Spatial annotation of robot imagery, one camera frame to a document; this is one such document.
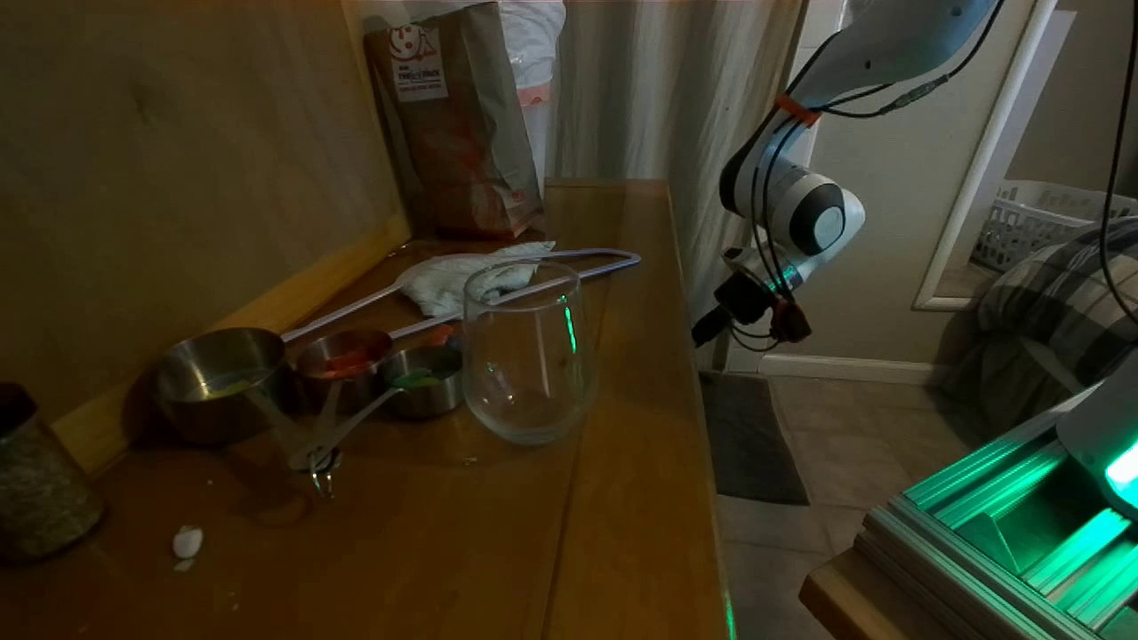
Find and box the white framed mirror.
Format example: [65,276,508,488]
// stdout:
[910,0,1063,312]

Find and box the black hanging cable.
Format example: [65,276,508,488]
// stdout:
[1095,0,1138,334]

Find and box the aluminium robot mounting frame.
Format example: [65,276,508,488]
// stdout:
[796,404,1138,640]

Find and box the medium steel measuring cup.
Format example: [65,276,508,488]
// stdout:
[286,329,397,491]

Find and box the wooden backboard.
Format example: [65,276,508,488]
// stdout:
[0,0,412,472]

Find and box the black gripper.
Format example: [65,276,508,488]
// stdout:
[689,270,774,350]

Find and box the white crumpled cloth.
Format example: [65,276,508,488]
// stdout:
[393,238,557,322]

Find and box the brown paper bag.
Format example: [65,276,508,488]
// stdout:
[357,0,552,241]

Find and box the clear glass tumbler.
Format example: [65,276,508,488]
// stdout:
[457,259,600,453]

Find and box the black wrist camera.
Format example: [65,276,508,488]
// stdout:
[768,297,819,350]

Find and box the large steel measuring cup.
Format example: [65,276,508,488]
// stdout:
[154,329,346,495]

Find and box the small steel measuring cup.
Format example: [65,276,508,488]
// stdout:
[286,341,470,477]

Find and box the plaid blanket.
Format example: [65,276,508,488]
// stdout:
[926,216,1138,431]

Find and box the white laundry basket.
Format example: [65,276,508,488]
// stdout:
[966,174,1138,277]

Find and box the wooden pine dresser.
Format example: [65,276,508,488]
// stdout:
[0,174,738,640]

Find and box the dark floor mat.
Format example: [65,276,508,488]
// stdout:
[695,370,810,510]

